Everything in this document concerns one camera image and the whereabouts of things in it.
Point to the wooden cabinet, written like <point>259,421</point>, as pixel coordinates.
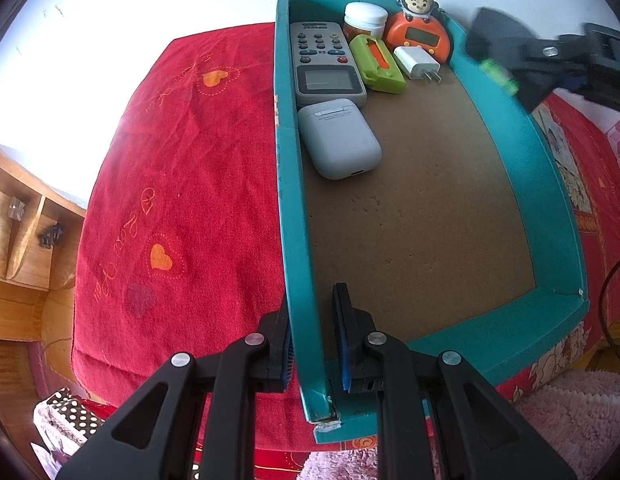
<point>20,285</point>

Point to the orange monkey alarm clock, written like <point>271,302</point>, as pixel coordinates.
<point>420,35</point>

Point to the white earbuds case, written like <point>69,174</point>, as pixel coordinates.
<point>340,140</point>

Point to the white lid jar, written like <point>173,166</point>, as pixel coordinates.
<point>365,15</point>

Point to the green utility knife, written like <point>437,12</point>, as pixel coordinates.
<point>385,75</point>

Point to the small dark ornament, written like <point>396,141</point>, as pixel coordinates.
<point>50,236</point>

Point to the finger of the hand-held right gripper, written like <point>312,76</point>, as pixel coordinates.
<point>570,81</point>
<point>550,51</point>

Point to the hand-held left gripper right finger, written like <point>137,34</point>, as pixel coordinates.
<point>342,340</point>

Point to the white charger plug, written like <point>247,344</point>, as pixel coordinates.
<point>415,62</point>

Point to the black stapler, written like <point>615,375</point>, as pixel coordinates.
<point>490,35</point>

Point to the small clear ornament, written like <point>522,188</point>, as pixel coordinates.
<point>15,208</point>

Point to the teal cardboard box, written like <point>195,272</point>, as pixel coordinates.
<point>430,210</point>

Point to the grey remote control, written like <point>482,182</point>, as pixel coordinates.
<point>322,60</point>

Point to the pink fluffy rug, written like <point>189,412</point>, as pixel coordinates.
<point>565,420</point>

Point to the polka dot bag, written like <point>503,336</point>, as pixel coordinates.
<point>70,415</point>

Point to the red floral blanket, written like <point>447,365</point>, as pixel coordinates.
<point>190,185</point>

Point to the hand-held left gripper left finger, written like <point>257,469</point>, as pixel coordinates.
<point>285,355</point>

